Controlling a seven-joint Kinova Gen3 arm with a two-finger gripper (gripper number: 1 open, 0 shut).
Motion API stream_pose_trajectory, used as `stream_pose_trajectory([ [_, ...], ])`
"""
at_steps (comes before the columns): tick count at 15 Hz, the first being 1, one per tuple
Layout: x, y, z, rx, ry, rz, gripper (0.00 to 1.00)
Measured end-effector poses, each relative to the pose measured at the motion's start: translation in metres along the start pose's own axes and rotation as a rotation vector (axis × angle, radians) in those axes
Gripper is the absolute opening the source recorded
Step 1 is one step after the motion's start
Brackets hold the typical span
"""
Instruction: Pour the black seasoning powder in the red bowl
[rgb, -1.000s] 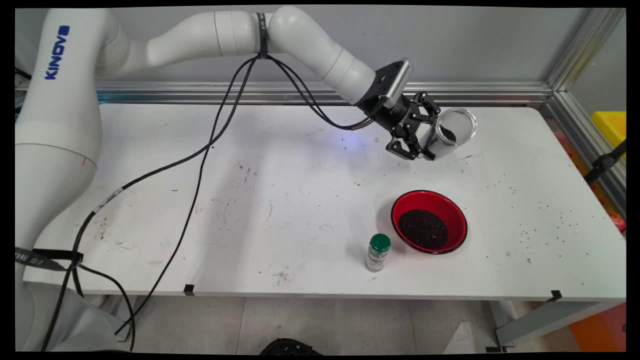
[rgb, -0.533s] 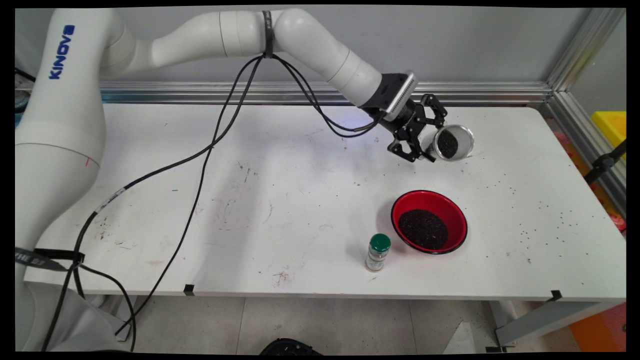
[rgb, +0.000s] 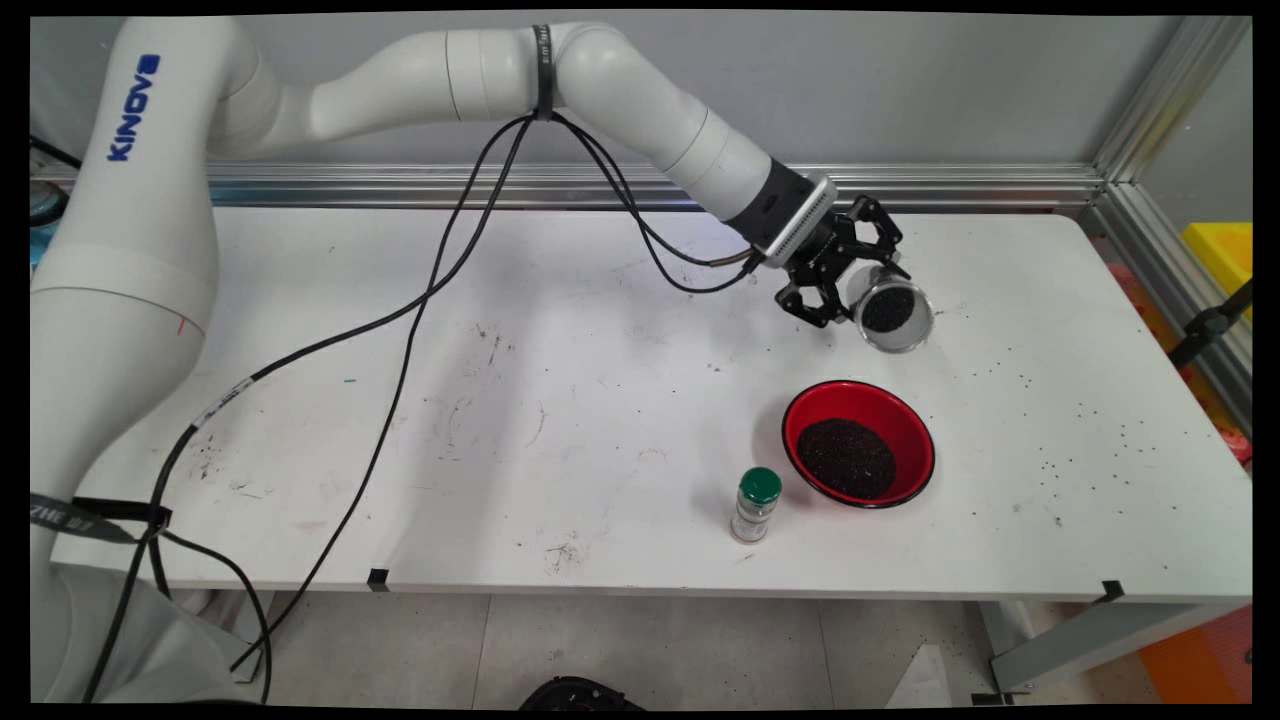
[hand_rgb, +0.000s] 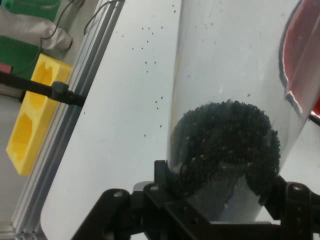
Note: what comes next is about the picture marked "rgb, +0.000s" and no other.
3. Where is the clear blue water bottle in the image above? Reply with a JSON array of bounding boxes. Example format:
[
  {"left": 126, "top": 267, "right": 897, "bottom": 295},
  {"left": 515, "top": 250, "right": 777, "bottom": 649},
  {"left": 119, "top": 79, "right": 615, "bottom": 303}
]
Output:
[{"left": 30, "top": 185, "right": 71, "bottom": 271}]

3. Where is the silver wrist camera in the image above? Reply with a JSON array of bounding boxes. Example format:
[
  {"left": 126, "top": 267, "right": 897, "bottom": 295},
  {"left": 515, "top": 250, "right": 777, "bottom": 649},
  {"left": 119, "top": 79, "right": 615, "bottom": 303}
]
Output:
[{"left": 762, "top": 175, "right": 839, "bottom": 269}]

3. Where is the clear plastic jar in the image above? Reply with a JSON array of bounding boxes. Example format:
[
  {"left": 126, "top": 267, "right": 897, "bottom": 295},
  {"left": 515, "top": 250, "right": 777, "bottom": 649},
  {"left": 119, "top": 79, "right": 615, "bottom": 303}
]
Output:
[{"left": 845, "top": 262, "right": 937, "bottom": 354}]

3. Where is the black seeds pile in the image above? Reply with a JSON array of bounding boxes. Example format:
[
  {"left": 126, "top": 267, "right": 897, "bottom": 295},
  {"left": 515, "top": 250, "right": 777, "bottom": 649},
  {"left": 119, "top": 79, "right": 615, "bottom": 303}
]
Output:
[
  {"left": 796, "top": 418, "right": 898, "bottom": 501},
  {"left": 862, "top": 288, "right": 916, "bottom": 334}
]

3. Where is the orange floor item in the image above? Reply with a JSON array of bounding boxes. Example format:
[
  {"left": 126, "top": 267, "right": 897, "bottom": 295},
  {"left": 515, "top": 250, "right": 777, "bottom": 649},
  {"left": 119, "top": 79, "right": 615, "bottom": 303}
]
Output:
[{"left": 1140, "top": 605, "right": 1253, "bottom": 703}]

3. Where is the green capped spice bottle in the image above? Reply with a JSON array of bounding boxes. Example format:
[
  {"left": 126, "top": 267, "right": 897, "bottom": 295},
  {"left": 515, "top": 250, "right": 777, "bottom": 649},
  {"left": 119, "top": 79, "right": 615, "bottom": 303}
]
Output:
[{"left": 730, "top": 467, "right": 783, "bottom": 545}]

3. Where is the aluminium side rail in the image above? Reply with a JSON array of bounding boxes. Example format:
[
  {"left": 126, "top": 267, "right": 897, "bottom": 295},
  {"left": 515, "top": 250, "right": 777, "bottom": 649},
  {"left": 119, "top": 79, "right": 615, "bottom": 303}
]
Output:
[{"left": 1080, "top": 180, "right": 1253, "bottom": 441}]

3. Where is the grey table leg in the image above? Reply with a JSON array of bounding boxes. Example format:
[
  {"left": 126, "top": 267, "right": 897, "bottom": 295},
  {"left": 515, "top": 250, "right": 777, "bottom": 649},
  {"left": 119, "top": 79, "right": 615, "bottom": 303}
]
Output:
[{"left": 990, "top": 600, "right": 1236, "bottom": 696}]

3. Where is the aluminium frame post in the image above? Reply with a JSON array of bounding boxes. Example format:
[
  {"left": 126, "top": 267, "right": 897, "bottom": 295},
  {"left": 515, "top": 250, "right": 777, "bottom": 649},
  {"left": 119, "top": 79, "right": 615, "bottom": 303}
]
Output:
[{"left": 1092, "top": 15, "right": 1251, "bottom": 186}]

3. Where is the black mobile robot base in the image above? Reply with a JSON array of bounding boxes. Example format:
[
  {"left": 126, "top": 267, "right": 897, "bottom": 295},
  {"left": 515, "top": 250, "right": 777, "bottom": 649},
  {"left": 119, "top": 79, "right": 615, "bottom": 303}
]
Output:
[{"left": 518, "top": 676, "right": 646, "bottom": 713}]

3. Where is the long aluminium frame rail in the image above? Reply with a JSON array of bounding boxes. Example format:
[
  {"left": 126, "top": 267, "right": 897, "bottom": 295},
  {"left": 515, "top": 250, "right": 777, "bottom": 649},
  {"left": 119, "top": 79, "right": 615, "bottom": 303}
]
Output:
[{"left": 30, "top": 160, "right": 1106, "bottom": 213}]

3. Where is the grey printed strap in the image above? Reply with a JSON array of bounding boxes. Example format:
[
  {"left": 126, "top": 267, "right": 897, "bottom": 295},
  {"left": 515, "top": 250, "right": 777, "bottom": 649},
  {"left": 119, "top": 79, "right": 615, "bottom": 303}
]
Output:
[{"left": 30, "top": 492, "right": 173, "bottom": 546}]

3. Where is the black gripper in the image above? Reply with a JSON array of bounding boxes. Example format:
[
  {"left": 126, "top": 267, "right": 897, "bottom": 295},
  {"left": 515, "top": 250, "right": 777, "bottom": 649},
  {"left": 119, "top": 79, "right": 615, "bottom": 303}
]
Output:
[{"left": 775, "top": 195, "right": 911, "bottom": 331}]

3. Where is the black strap on arm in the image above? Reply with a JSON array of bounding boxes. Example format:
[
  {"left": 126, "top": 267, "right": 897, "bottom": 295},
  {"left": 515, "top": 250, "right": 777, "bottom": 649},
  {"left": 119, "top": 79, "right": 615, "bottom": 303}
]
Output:
[{"left": 532, "top": 25, "right": 556, "bottom": 121}]

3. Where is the yellow plastic block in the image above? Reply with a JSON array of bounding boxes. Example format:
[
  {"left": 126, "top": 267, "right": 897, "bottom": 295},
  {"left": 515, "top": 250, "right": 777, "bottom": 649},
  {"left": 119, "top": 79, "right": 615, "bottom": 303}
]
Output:
[{"left": 1183, "top": 222, "right": 1253, "bottom": 326}]

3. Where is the plain black cable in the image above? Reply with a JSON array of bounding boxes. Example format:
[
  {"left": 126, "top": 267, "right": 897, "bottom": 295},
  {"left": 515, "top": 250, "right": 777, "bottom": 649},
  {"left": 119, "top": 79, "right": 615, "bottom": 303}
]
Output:
[{"left": 230, "top": 110, "right": 761, "bottom": 701}]

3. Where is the black clamp rod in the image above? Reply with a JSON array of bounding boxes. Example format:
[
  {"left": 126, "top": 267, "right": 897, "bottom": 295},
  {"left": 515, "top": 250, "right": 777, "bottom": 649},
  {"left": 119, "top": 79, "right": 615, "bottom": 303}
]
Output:
[{"left": 1168, "top": 280, "right": 1253, "bottom": 369}]

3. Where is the red bowl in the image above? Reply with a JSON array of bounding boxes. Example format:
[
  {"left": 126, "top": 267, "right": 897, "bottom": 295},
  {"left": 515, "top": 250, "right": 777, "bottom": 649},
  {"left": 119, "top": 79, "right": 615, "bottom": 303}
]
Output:
[{"left": 781, "top": 380, "right": 937, "bottom": 510}]

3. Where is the black cable with white label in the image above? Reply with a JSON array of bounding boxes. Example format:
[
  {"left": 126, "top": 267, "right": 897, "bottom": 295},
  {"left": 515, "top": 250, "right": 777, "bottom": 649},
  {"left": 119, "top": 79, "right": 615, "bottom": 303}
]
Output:
[{"left": 85, "top": 110, "right": 766, "bottom": 701}]

